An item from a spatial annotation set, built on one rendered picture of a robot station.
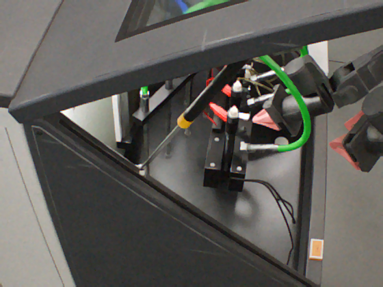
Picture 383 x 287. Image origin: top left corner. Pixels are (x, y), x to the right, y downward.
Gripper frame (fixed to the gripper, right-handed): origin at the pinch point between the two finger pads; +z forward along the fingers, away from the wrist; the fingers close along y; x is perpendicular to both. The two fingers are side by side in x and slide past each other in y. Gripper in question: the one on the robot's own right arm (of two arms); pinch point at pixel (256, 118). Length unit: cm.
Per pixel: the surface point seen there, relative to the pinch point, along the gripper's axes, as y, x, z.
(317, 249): -28.4, 16.5, -5.8
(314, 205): -26.4, 4.1, -1.9
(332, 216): -102, -60, 55
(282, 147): -0.8, 11.2, -11.1
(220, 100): -0.5, -13.4, 18.3
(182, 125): 26.1, 34.8, -20.3
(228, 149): -4.9, 1.9, 11.6
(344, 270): -112, -36, 46
